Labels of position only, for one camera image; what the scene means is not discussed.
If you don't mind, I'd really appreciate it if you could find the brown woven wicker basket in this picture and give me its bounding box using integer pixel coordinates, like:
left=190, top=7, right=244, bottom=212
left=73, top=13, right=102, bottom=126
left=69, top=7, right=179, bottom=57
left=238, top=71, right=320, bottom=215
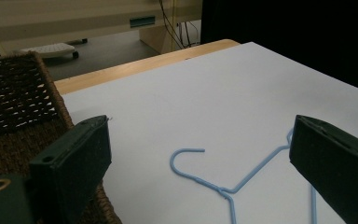
left=0, top=50, right=123, bottom=224

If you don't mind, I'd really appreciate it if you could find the beige desk with drawer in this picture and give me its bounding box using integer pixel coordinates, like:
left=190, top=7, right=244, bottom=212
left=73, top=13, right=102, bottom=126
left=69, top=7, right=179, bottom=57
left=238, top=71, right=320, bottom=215
left=0, top=0, right=203, bottom=57

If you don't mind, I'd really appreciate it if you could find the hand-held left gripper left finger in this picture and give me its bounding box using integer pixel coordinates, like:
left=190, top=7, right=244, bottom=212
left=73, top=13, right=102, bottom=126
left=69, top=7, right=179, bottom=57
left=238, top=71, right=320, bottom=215
left=28, top=115, right=113, bottom=224

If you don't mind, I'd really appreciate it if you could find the black cable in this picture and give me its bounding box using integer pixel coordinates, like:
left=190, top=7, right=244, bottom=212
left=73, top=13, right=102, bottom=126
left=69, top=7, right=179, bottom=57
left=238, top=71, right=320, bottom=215
left=158, top=0, right=201, bottom=49

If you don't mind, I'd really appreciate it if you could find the blue wire clothes hanger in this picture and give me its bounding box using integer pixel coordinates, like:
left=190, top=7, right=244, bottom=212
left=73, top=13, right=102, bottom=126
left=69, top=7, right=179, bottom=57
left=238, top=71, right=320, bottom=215
left=169, top=128, right=318, bottom=224

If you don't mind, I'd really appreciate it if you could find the white wheeled platform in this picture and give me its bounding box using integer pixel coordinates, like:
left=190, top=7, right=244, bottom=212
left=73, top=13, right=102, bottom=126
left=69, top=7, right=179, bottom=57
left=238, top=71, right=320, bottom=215
left=20, top=42, right=80, bottom=60

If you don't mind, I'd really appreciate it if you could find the white table sheet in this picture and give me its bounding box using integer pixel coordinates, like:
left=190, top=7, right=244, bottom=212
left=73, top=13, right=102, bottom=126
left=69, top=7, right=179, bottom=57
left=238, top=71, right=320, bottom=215
left=61, top=41, right=358, bottom=224

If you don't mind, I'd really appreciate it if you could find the black curtain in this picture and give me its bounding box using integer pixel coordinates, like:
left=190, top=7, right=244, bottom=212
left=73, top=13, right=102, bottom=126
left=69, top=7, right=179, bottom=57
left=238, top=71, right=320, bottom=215
left=200, top=0, right=358, bottom=95

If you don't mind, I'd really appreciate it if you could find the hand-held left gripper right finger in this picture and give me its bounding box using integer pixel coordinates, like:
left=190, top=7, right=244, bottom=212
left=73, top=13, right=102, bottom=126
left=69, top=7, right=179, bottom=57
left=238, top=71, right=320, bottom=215
left=289, top=114, right=358, bottom=224

